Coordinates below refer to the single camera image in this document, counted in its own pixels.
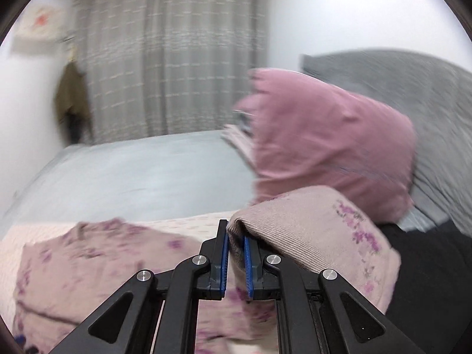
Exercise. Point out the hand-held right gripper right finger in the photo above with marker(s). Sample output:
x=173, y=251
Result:
x=247, y=265

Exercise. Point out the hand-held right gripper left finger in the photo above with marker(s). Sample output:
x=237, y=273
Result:
x=223, y=265

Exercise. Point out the floral quilted jacket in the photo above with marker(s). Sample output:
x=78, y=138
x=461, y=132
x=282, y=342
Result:
x=313, y=221

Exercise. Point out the folded beige cloth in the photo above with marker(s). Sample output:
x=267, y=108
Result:
x=239, y=145

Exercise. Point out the grey folded cloth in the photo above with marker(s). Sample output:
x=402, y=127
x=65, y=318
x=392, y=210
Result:
x=244, y=118

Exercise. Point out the pink velvet pillow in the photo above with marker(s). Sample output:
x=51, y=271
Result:
x=324, y=140

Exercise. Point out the black cloth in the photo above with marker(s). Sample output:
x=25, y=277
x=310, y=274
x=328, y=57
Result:
x=431, y=284

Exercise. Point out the dark hanging garment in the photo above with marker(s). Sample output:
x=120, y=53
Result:
x=75, y=129

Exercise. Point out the grey patterned curtain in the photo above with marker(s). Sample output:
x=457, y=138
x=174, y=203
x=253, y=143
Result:
x=173, y=55

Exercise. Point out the olive hanging jacket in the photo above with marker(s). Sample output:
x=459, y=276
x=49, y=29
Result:
x=72, y=96

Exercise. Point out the wall poster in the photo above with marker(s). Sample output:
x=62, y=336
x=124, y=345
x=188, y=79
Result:
x=38, y=25

